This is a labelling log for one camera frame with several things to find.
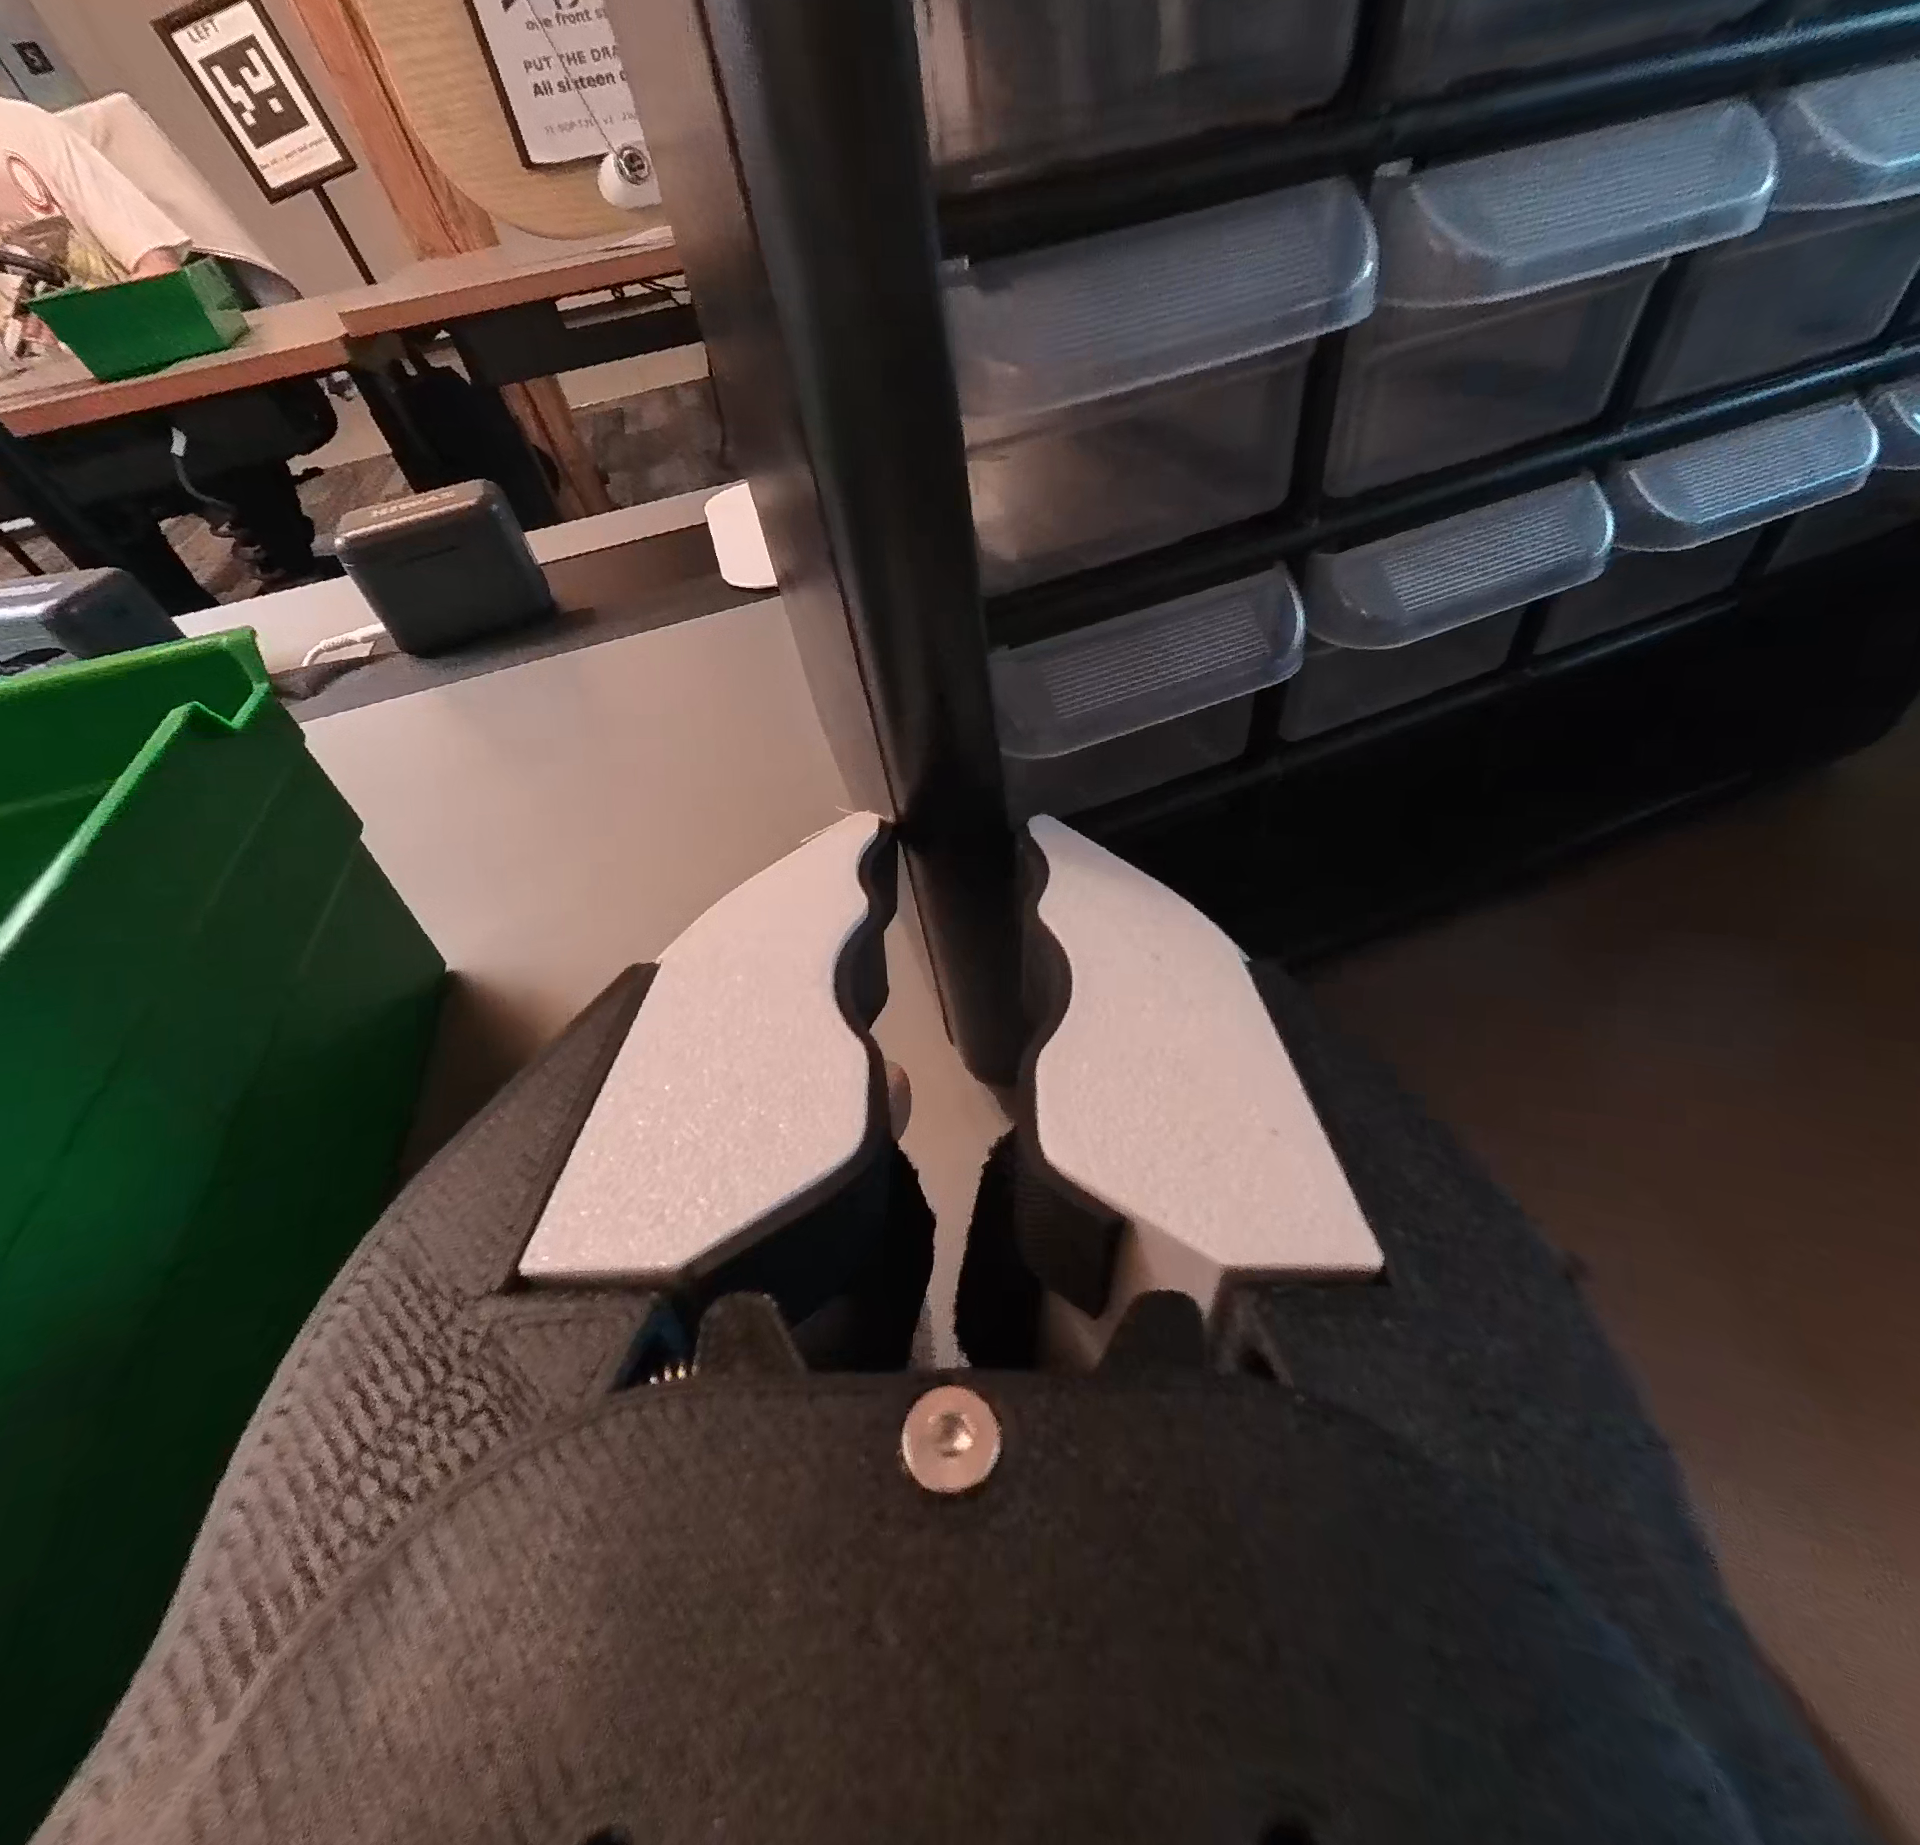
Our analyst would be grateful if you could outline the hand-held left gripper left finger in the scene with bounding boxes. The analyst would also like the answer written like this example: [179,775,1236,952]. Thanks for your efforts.
[519,812,921,1295]

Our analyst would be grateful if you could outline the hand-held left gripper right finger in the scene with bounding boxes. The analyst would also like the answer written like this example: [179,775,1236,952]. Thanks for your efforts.
[1012,814,1390,1350]

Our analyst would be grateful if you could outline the green plastic bin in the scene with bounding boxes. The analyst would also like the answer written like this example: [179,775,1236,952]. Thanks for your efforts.
[0,625,448,1842]

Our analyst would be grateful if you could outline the black drawer cabinet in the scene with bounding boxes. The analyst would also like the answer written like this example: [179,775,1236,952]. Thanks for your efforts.
[622,0,1920,1090]

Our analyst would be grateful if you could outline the rows of clear cabinet drawers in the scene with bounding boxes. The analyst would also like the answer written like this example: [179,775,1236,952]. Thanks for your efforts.
[915,0,1920,812]

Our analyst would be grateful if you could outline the white rounded device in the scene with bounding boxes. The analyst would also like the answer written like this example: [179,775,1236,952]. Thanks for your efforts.
[704,486,785,588]

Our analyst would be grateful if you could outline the black office chair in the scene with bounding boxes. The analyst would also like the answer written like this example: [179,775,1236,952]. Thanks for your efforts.
[167,373,340,586]

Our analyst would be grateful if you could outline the black battery charger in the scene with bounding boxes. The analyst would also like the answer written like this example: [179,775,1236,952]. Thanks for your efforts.
[0,571,184,677]

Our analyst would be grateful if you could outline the grey background table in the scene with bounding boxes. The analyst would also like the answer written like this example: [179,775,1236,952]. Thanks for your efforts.
[334,228,678,356]

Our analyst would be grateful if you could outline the wooden desk in background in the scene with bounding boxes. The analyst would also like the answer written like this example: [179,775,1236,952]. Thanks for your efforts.
[0,295,353,446]

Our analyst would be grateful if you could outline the small green bin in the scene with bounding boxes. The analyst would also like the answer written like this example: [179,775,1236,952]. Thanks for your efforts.
[23,262,248,380]

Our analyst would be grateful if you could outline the beige woven board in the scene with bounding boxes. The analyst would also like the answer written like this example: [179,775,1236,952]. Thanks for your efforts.
[320,0,678,244]

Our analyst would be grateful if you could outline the black white tag sign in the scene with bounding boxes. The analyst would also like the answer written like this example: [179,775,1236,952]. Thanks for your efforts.
[155,0,376,285]

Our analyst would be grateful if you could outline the framed wall poster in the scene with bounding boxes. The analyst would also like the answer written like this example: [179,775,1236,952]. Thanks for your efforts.
[442,0,693,167]

